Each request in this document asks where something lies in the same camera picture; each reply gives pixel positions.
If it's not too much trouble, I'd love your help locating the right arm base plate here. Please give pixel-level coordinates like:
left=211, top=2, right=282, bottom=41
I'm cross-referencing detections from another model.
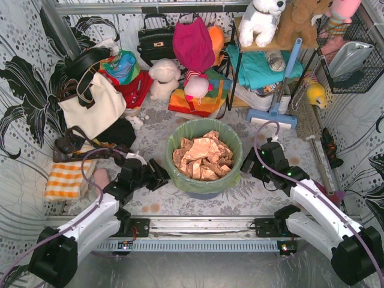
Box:
left=250, top=218, right=300, bottom=238

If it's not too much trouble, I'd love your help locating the black metal shelf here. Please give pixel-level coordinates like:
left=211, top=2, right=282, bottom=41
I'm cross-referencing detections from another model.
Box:
left=226, top=17, right=301, bottom=111

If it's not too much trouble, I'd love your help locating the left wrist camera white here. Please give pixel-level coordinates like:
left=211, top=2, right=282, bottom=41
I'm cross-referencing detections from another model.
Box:
left=125, top=152, right=147, bottom=166

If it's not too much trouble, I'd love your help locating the pink plush toy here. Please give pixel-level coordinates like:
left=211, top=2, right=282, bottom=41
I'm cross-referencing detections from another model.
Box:
left=325, top=0, right=361, bottom=30

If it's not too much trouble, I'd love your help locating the cream plush bear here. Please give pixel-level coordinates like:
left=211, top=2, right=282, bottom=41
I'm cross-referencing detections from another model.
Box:
left=148, top=59, right=181, bottom=101

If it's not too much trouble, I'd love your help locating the pink white plush doll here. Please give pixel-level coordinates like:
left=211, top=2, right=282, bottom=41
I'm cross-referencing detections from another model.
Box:
left=184, top=70, right=213, bottom=101

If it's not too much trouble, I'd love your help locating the crumpled brown paper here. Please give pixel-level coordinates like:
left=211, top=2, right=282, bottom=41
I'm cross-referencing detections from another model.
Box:
left=172, top=130, right=233, bottom=181

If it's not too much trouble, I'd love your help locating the orange checkered cloth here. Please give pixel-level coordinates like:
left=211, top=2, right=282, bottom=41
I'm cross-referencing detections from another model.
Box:
left=44, top=160, right=97, bottom=202

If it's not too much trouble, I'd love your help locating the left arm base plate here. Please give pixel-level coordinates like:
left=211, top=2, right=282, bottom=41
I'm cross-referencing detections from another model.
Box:
left=110, top=218, right=150, bottom=238

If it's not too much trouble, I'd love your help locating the white plush dog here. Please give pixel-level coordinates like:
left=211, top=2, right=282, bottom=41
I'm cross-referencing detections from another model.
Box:
left=239, top=0, right=286, bottom=47

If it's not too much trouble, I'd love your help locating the colorful printed bag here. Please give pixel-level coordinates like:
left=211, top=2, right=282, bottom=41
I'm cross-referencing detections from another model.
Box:
left=98, top=50, right=140, bottom=86

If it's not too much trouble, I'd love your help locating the cream canvas tote bag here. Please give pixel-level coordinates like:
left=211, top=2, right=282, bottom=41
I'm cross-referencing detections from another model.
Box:
left=59, top=73, right=127, bottom=139

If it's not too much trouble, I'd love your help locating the black wire basket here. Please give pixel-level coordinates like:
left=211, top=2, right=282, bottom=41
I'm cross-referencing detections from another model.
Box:
left=317, top=14, right=383, bottom=94

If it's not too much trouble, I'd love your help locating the brown teddy bear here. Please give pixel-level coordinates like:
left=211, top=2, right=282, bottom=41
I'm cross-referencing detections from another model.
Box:
left=277, top=0, right=333, bottom=47

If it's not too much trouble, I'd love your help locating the brown patterned handbag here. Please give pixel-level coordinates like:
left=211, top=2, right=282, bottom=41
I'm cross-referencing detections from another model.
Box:
left=52, top=126, right=131, bottom=166

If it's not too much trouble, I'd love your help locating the blue floor mop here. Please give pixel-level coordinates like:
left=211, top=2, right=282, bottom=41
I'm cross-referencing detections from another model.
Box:
left=246, top=37, right=303, bottom=130

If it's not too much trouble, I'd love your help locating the green trash bag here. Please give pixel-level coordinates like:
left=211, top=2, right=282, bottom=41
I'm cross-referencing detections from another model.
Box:
left=165, top=118, right=243, bottom=194

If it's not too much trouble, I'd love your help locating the teal folded cloth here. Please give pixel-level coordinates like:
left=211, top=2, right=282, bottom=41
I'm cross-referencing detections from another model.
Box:
left=226, top=45, right=304, bottom=89

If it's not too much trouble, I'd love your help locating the purple orange sock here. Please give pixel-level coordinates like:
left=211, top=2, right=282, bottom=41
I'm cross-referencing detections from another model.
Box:
left=315, top=182, right=345, bottom=208

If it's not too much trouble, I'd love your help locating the orange plush toy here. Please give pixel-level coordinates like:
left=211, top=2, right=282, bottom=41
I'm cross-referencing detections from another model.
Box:
left=208, top=25, right=224, bottom=66

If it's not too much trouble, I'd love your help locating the black garment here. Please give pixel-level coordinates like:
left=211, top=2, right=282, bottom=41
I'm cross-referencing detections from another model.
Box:
left=96, top=118, right=136, bottom=148

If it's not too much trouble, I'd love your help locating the yellow plush toy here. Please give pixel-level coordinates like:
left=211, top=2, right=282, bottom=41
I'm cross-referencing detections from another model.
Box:
left=304, top=74, right=326, bottom=109

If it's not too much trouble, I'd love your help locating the black leather handbag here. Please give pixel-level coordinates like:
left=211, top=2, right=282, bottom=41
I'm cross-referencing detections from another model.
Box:
left=137, top=14, right=176, bottom=66

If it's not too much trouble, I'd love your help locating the pink pouch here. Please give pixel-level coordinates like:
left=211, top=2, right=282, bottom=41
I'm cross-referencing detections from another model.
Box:
left=86, top=168, right=110, bottom=200

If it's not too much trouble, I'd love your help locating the rainbow striped bag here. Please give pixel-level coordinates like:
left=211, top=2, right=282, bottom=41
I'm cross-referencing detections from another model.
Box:
left=168, top=68, right=232, bottom=117

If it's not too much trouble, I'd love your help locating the blue trash bin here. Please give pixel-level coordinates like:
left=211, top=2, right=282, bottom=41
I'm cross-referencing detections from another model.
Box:
left=186, top=192, right=221, bottom=200

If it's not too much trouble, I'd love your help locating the black round hat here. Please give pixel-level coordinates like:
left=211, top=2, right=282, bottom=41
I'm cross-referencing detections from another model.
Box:
left=65, top=47, right=111, bottom=80

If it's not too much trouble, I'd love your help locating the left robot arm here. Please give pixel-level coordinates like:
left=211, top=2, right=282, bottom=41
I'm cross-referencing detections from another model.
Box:
left=28, top=158, right=170, bottom=287

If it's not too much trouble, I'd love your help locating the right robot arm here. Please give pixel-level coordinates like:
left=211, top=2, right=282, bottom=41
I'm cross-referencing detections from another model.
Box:
left=241, top=142, right=383, bottom=286

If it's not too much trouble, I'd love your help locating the magenta cloth bag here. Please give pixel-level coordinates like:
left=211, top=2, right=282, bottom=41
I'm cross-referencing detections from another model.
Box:
left=173, top=16, right=215, bottom=72

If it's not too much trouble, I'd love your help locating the silver foil pouch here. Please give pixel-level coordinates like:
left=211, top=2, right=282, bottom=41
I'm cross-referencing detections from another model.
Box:
left=328, top=41, right=374, bottom=78

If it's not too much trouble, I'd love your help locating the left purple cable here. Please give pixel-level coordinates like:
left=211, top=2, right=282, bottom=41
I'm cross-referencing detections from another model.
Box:
left=0, top=148, right=133, bottom=288

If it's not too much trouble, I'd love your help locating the red cloth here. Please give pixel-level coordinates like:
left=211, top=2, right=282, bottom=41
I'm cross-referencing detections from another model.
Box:
left=116, top=71, right=153, bottom=109

